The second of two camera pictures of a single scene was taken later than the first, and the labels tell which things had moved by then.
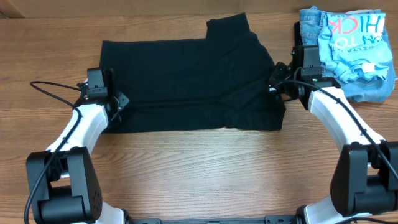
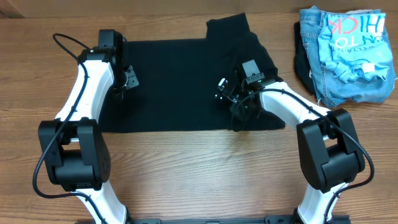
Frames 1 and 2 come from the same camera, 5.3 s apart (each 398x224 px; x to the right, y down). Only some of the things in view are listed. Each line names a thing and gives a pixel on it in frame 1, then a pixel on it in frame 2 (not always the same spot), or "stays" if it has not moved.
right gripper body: x=279 y=74 → x=245 y=108
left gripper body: x=121 y=100 → x=132 y=79
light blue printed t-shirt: x=354 y=42 stays
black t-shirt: x=222 y=80 stays
